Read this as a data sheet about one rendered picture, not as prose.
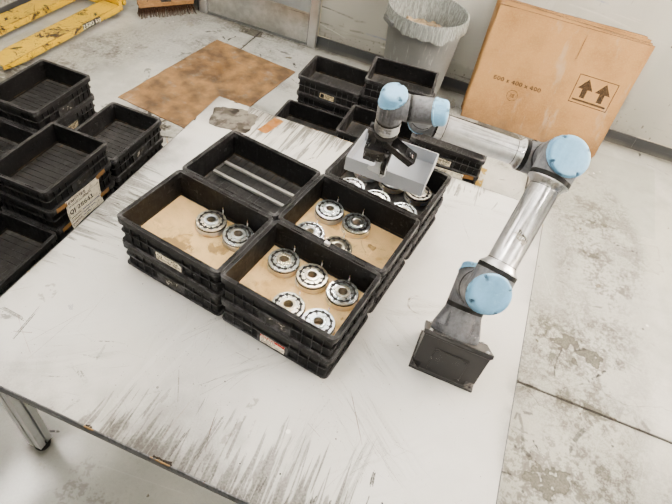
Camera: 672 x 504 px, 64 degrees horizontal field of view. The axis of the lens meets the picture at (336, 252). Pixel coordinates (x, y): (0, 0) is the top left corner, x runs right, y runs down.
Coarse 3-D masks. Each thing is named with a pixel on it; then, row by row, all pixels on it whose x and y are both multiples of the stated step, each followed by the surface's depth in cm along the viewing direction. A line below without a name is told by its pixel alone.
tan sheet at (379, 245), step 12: (312, 216) 194; (324, 228) 191; (336, 228) 192; (372, 228) 194; (348, 240) 188; (360, 240) 189; (372, 240) 190; (384, 240) 191; (396, 240) 192; (360, 252) 185; (372, 252) 186; (384, 252) 187; (372, 264) 182; (384, 264) 183
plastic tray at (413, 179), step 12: (360, 144) 188; (408, 144) 187; (348, 156) 177; (360, 156) 185; (420, 156) 188; (432, 156) 187; (348, 168) 179; (360, 168) 177; (396, 168) 183; (408, 168) 185; (420, 168) 186; (432, 168) 179; (384, 180) 176; (396, 180) 174; (408, 180) 173; (420, 180) 181; (408, 192) 176; (420, 192) 174
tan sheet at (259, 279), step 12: (264, 264) 176; (300, 264) 178; (252, 276) 172; (264, 276) 172; (252, 288) 169; (264, 288) 169; (276, 288) 170; (288, 288) 170; (312, 300) 169; (324, 300) 169; (336, 312) 167; (348, 312) 167; (336, 324) 164
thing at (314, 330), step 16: (272, 224) 174; (256, 240) 169; (240, 256) 164; (224, 272) 159; (240, 288) 156; (368, 288) 162; (272, 304) 153; (288, 320) 153; (304, 320) 151; (352, 320) 156; (320, 336) 150; (336, 336) 149
